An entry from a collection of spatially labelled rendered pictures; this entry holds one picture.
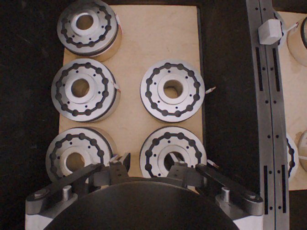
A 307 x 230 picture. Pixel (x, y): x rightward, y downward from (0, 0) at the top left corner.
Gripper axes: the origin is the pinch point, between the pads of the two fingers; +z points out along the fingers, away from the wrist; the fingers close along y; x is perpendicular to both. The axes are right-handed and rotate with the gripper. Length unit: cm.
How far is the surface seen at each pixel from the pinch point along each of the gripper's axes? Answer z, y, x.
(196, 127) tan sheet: 5.1, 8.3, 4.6
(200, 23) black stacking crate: 5.7, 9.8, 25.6
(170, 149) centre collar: 1.4, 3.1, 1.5
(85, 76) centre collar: 1.6, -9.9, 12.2
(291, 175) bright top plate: 1.7, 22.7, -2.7
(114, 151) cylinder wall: 3.9, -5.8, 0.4
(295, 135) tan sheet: 4.9, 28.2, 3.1
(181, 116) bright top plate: 1.9, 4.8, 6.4
